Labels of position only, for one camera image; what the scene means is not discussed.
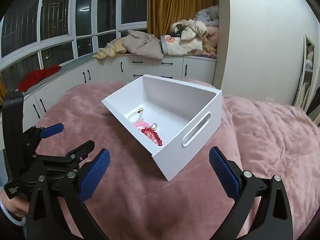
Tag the grey quilt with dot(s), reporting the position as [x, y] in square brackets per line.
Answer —
[209, 16]

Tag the person's left hand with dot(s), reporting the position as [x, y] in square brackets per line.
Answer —
[16, 206]

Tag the white storage box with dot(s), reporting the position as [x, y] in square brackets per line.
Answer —
[187, 115]

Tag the yellow cloth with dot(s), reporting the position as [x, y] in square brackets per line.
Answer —
[113, 49]

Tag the cream crumpled garment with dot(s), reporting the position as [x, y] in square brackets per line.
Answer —
[189, 29]

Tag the open wardrobe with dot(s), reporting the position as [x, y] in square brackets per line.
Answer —
[307, 76]

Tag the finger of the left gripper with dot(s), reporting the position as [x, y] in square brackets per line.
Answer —
[51, 131]
[82, 151]

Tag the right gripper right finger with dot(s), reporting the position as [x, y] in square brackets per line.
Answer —
[273, 219]

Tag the white window cabinet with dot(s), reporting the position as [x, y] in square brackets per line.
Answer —
[42, 96]

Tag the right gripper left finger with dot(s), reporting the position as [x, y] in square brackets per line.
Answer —
[57, 208]

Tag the white framed window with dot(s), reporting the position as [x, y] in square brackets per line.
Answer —
[37, 34]

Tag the pink fluffy bed blanket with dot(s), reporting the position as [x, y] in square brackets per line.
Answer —
[160, 184]

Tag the red garment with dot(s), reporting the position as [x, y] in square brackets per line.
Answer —
[36, 76]

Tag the mustard right curtain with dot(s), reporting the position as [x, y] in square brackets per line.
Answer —
[163, 13]

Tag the floral cream blanket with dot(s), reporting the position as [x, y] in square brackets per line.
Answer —
[175, 46]

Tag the beige jacket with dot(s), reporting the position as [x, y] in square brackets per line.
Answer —
[143, 44]

